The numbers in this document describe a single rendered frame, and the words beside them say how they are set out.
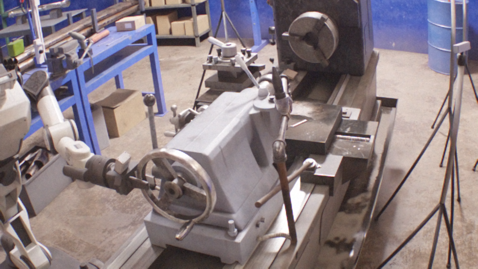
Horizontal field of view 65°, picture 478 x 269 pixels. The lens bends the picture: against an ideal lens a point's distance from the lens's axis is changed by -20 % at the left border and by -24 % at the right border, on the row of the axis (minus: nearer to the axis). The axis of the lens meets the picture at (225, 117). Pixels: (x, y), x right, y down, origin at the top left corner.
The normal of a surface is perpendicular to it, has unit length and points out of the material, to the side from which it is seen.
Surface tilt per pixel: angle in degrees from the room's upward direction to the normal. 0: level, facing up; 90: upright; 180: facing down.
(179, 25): 90
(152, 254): 0
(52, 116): 31
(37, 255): 69
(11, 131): 120
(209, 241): 90
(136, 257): 0
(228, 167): 76
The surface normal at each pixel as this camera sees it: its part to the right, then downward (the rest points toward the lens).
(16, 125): 0.69, 0.64
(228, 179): 0.85, -0.14
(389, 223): -0.11, -0.90
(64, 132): 0.47, -0.20
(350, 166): -0.42, 0.43
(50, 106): 0.24, -0.63
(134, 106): 0.86, 0.12
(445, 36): -0.62, 0.40
